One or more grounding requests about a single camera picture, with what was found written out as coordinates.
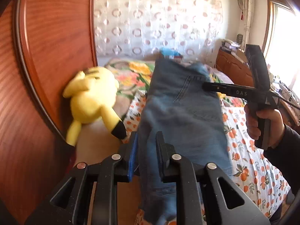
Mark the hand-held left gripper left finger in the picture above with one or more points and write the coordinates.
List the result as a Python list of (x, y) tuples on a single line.
[(133, 159)]

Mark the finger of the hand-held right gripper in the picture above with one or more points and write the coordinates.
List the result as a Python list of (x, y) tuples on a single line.
[(225, 89)]

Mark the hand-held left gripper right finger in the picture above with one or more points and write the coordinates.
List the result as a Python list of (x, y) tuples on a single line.
[(161, 154)]

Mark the blue denim pants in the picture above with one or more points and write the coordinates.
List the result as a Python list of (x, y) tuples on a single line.
[(182, 112)]

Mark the person's right forearm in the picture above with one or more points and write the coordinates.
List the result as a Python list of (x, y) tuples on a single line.
[(288, 150)]

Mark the person's right hand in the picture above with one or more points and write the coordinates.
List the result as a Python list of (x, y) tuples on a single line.
[(276, 126)]

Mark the long wooden cabinet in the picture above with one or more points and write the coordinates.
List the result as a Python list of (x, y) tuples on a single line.
[(232, 68)]

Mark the dark oval fan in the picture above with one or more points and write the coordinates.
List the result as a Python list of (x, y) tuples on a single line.
[(239, 38)]

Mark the stack of papers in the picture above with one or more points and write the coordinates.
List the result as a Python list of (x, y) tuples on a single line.
[(229, 45)]

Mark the window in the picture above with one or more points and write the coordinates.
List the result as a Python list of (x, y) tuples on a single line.
[(283, 39)]

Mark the red tassel ornament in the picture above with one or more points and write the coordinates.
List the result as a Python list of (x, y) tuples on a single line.
[(242, 16)]

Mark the beige window curtain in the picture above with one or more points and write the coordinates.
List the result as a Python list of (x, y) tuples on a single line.
[(248, 11)]

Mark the cardboard box with blue cloth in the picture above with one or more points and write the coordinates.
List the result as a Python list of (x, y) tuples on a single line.
[(170, 52)]

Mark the yellow plush toy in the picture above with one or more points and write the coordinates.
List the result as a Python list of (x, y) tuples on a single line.
[(93, 98)]

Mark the floral blanket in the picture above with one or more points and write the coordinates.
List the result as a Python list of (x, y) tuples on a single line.
[(136, 72)]

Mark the circle patterned sheer curtain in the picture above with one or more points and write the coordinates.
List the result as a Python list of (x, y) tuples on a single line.
[(152, 16)]

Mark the wooden headboard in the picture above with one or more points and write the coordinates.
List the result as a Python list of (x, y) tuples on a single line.
[(46, 63)]

